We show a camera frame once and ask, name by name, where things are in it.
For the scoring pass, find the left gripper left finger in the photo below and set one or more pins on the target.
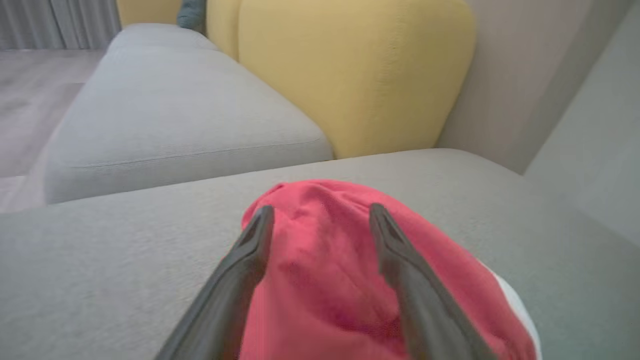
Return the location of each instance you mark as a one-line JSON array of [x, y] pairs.
[[225, 295]]

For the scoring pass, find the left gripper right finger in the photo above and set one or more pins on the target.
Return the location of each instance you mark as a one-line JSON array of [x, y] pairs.
[[425, 310]]

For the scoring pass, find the red white Bulls jersey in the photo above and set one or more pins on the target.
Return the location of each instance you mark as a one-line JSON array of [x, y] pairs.
[[325, 260]]

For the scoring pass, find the long grey sofa seat cushion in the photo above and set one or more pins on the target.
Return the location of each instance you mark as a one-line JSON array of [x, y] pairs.
[[175, 115]]

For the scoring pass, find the large yellow sofa back cushion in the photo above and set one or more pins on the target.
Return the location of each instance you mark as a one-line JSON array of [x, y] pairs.
[[350, 75]]

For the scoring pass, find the teal throw pillow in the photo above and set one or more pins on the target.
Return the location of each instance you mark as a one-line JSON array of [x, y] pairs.
[[192, 12]]

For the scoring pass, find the grey curtain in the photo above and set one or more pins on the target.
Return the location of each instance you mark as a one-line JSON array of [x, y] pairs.
[[55, 22]]

